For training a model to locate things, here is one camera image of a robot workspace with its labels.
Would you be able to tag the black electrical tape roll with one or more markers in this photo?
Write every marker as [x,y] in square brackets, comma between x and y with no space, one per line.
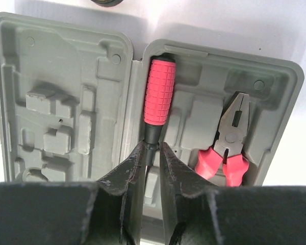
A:
[107,3]

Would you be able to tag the grey plastic tool case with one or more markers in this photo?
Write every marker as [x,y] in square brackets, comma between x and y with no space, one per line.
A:
[72,105]

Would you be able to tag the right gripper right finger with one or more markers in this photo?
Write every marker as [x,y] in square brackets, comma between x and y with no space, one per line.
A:
[197,212]

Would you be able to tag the red-handled screwdriver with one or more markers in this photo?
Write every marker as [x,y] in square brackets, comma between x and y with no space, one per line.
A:
[159,91]

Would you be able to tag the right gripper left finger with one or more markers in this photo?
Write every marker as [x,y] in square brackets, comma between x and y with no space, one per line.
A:
[106,211]

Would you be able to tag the red black pliers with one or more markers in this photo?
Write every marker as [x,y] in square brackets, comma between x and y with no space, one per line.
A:
[227,149]

